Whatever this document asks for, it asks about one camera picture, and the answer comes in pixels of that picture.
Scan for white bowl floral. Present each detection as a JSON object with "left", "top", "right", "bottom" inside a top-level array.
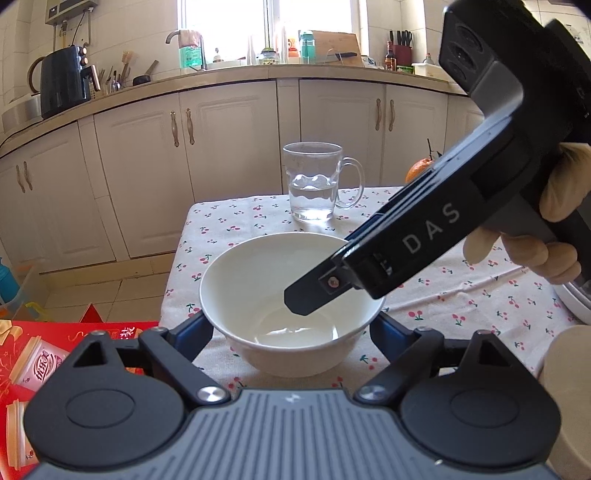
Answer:
[{"left": 199, "top": 232, "right": 384, "bottom": 378}]

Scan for white kitchen cabinets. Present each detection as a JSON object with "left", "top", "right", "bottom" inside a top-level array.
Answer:
[{"left": 1, "top": 79, "right": 482, "bottom": 271}]

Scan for kitchen faucet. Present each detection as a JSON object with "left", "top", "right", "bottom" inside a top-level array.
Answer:
[{"left": 165, "top": 29, "right": 206, "bottom": 71}]

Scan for gloved right hand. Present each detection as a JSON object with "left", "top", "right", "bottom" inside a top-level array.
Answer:
[{"left": 463, "top": 143, "right": 591, "bottom": 285}]

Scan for white tray on counter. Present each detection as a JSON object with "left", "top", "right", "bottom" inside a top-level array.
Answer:
[{"left": 412, "top": 63, "right": 455, "bottom": 83}]

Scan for cherry print tablecloth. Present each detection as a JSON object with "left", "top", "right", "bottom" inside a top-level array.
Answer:
[{"left": 160, "top": 187, "right": 578, "bottom": 394}]

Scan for red knife block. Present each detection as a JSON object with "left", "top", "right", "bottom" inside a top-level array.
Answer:
[{"left": 389, "top": 30, "right": 413, "bottom": 66}]

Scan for orange with leaf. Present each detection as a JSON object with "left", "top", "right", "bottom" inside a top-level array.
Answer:
[{"left": 405, "top": 139, "right": 435, "bottom": 184}]

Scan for red milk tea carton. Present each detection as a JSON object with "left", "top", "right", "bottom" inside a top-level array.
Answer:
[{"left": 1, "top": 304, "right": 158, "bottom": 479}]

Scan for teal thermos jug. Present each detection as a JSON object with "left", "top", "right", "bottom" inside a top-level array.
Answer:
[{"left": 0, "top": 262, "right": 20, "bottom": 304}]

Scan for wooden cutting board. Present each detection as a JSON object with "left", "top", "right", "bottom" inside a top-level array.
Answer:
[{"left": 311, "top": 30, "right": 363, "bottom": 67}]

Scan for glass mug with water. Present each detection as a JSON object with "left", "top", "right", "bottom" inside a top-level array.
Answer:
[{"left": 283, "top": 141, "right": 365, "bottom": 222}]

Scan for teal bottle on counter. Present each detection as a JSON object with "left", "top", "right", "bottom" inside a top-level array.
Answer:
[{"left": 300, "top": 31, "right": 315, "bottom": 64}]

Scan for black air fryer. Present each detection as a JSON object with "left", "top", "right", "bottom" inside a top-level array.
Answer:
[{"left": 27, "top": 45, "right": 101, "bottom": 120}]

